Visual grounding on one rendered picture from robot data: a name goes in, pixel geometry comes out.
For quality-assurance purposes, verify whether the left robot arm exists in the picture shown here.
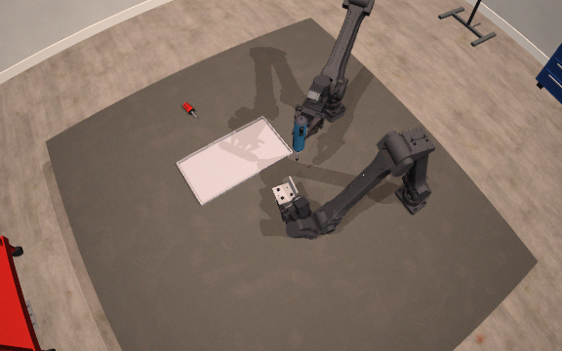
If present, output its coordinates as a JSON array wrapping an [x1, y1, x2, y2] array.
[[286, 127, 435, 240]]

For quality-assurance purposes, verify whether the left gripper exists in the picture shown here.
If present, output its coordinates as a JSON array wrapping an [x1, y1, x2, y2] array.
[[276, 200, 295, 225]]

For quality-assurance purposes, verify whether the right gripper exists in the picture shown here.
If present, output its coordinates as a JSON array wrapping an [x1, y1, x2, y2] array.
[[294, 104, 325, 139]]

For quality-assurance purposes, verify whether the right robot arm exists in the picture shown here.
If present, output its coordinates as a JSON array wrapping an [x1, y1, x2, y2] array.
[[302, 0, 375, 118]]

